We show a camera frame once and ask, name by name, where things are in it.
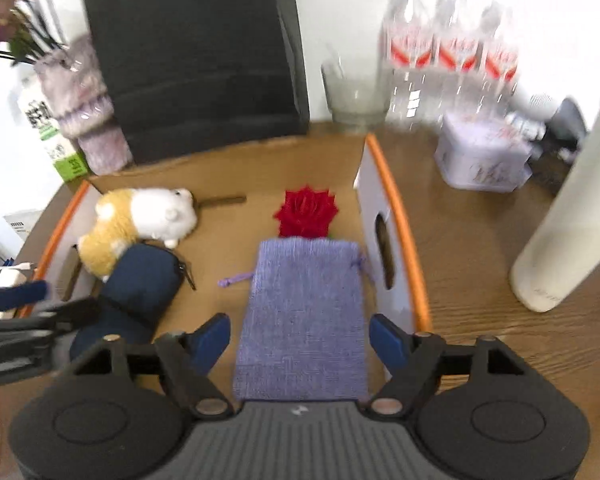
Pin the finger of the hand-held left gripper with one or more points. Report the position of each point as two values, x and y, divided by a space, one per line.
75 312
17 294

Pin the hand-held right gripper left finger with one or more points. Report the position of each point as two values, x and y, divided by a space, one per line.
212 337

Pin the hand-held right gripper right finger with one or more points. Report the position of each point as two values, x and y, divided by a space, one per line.
387 340

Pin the navy zipper pouch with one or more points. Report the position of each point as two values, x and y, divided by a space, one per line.
135 285

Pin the purple burlap pouch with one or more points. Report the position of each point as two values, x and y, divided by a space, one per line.
305 320

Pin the red cardboard box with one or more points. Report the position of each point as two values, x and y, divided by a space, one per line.
230 240

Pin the wooden desktop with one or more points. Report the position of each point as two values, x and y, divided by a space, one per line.
470 260

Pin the yellow white plush hamster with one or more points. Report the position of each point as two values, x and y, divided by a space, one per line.
155 212

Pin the green white milk carton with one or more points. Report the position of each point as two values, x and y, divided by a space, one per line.
55 150

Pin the red fabric rose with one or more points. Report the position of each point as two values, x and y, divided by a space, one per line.
305 212

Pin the purple glass vase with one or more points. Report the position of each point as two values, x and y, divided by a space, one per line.
85 110

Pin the white thermos bottle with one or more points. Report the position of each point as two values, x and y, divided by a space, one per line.
565 220

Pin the clear drinking glass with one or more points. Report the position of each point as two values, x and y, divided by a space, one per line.
355 105

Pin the black paper bag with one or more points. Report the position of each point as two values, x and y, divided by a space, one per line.
190 50

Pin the clear water bottle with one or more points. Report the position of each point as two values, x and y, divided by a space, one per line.
500 60
455 55
405 50

